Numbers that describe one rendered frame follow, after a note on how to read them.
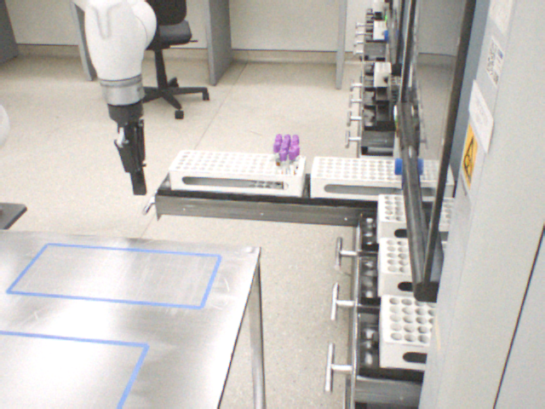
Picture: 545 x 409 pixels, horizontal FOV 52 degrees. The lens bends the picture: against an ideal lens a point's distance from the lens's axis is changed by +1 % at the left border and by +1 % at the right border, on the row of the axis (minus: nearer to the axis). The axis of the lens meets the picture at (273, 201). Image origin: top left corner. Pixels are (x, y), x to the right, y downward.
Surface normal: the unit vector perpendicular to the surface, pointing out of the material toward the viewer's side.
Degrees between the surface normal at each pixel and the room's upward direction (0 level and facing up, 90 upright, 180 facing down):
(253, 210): 90
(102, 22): 79
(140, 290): 0
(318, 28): 90
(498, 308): 90
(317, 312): 0
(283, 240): 0
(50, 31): 90
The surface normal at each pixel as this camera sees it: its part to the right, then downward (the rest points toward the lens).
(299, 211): -0.14, 0.52
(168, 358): -0.02, -0.85
